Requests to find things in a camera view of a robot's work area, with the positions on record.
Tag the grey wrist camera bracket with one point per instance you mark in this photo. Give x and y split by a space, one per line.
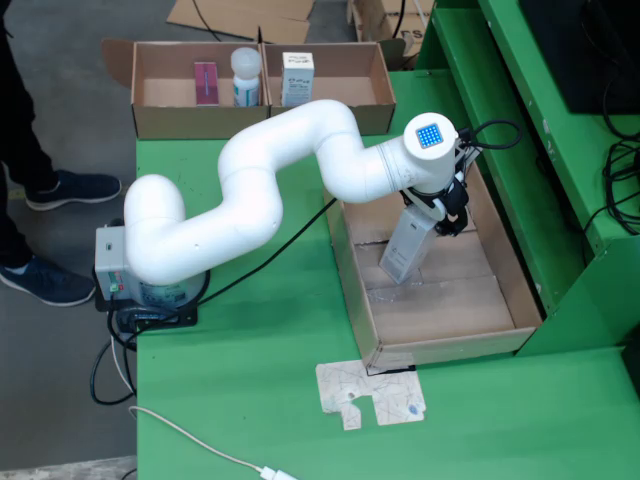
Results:
467 157

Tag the dark blue sneaker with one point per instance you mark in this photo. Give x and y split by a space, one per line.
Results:
45 282
75 190

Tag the flat cardboard sheet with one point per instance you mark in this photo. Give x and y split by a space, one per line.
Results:
260 15

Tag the printed brown cardboard box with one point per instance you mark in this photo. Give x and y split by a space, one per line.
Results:
380 20

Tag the grey robot base box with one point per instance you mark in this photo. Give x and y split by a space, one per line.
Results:
107 255

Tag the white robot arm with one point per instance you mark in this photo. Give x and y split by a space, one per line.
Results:
250 175

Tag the black trouser leg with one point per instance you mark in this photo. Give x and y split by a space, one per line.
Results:
20 100
10 225

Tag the divided cardboard box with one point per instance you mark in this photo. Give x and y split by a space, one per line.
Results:
165 120

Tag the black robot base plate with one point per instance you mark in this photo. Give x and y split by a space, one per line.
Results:
175 317

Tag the white plastic bottle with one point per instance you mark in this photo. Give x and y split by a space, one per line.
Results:
245 62

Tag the white scribbled paper patch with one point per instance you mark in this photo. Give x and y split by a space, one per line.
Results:
385 395

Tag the pink slim box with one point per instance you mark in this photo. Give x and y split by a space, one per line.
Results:
206 82

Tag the white d'Alba carton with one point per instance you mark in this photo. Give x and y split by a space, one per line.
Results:
402 250

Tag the shallow cardboard tray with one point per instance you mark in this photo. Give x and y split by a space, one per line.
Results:
440 310

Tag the white printed small carton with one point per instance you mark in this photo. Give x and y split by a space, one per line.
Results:
297 75

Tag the green metal rack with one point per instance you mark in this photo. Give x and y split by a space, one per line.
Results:
560 280

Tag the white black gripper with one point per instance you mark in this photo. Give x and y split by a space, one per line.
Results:
431 207

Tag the black monitor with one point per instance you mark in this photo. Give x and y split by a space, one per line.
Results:
575 50

